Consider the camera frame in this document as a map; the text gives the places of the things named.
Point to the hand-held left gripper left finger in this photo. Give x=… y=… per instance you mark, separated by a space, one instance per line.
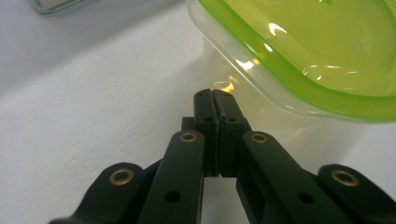
x=186 y=161

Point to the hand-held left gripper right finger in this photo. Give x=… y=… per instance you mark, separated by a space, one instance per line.
x=249 y=168

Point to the clear container with green lid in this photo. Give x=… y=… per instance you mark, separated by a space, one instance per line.
x=311 y=46

